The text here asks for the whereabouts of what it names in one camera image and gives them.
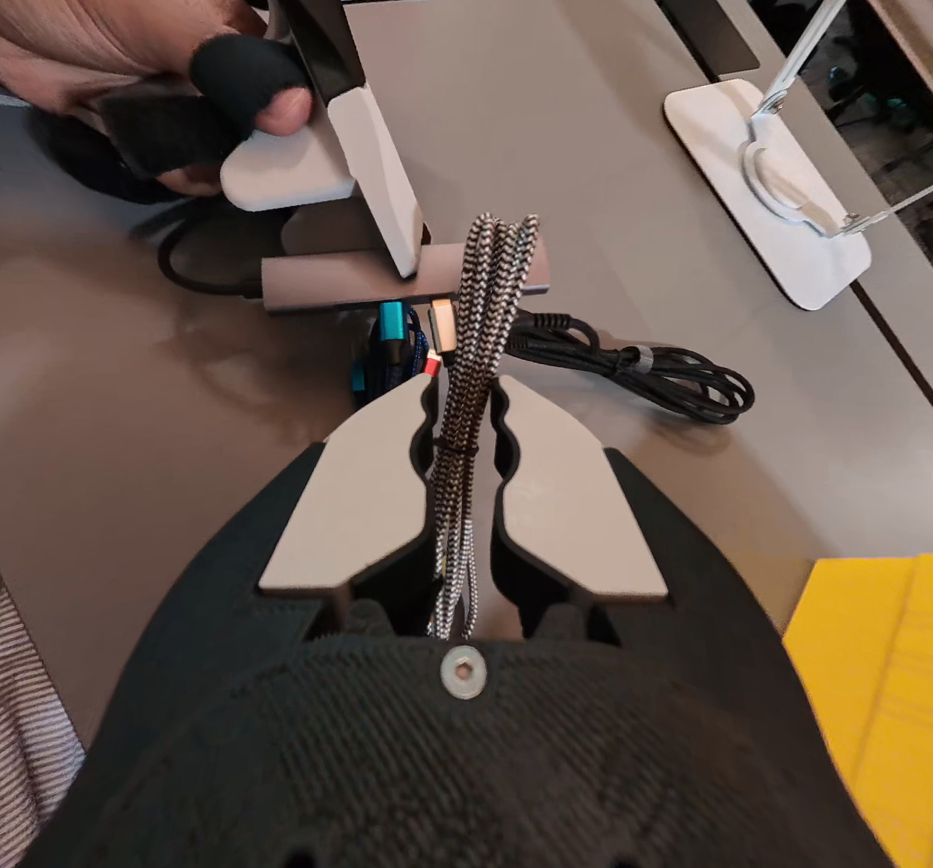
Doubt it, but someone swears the blue braided cable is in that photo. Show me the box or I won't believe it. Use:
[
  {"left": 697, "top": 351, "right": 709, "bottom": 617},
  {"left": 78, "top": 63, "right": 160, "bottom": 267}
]
[{"left": 351, "top": 301, "right": 432, "bottom": 413}]

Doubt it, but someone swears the black and white braided cable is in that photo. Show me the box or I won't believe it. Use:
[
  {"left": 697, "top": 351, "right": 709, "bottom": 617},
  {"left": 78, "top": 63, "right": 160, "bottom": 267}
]
[{"left": 426, "top": 212, "right": 542, "bottom": 642}]

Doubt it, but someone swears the grey USB hub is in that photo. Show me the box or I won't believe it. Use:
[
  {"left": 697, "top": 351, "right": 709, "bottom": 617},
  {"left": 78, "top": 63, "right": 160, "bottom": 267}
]
[{"left": 261, "top": 241, "right": 553, "bottom": 315}]

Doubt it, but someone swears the person's left hand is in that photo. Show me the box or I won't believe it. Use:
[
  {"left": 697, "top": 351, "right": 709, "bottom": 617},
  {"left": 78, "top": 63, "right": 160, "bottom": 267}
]
[{"left": 0, "top": 0, "right": 314, "bottom": 196}]

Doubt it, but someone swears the yellow plastic bin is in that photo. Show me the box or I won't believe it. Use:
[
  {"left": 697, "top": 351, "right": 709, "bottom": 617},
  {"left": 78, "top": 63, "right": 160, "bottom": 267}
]
[{"left": 782, "top": 553, "right": 933, "bottom": 868}]

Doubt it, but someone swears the thin black hub cable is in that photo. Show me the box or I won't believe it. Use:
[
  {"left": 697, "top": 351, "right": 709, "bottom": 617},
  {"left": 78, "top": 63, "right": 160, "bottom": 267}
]
[{"left": 156, "top": 215, "right": 267, "bottom": 298}]

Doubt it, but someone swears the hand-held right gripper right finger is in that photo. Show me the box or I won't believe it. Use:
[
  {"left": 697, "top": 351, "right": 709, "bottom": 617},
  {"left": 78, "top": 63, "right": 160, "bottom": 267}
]
[{"left": 490, "top": 374, "right": 669, "bottom": 648}]

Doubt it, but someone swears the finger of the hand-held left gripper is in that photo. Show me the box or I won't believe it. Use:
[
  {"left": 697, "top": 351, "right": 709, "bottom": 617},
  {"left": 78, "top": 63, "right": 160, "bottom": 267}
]
[{"left": 327, "top": 83, "right": 430, "bottom": 280}]

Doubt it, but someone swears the white stand base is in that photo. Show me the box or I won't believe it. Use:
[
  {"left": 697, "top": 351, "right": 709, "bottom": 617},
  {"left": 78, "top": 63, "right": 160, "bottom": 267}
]
[{"left": 662, "top": 0, "right": 933, "bottom": 312}]

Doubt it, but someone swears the white frame bar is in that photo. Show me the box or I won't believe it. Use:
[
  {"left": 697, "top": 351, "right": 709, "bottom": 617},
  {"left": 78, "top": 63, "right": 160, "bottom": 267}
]
[{"left": 824, "top": 0, "right": 933, "bottom": 92}]

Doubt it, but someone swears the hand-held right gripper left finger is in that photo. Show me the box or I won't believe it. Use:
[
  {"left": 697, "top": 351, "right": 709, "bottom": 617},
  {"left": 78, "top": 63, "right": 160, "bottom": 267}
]
[{"left": 257, "top": 374, "right": 440, "bottom": 637}]

